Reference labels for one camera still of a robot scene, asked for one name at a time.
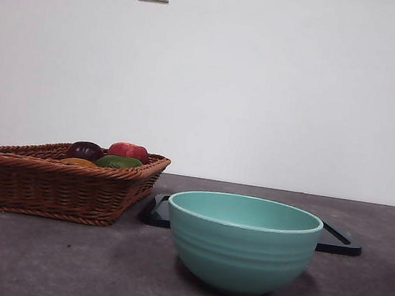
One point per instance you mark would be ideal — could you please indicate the red round fruit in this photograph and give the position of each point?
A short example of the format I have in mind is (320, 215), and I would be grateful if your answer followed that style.
(129, 151)

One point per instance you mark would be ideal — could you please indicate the yellow-brown kiwifruit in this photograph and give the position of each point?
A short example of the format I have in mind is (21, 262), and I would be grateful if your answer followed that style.
(79, 162)

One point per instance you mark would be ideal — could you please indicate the green fruit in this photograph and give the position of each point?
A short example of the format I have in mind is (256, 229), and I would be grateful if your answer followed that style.
(118, 162)

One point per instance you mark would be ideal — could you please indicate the teal ribbed bowl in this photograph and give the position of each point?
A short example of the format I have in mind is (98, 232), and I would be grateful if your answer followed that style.
(241, 257)

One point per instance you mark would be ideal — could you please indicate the dark rectangular tray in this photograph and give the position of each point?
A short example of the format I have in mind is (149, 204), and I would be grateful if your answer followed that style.
(336, 245)

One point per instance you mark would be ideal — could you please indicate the dark purple round fruit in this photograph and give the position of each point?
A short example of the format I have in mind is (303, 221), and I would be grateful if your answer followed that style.
(85, 150)

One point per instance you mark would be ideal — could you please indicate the brown wicker basket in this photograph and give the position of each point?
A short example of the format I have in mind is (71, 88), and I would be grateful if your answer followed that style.
(51, 190)

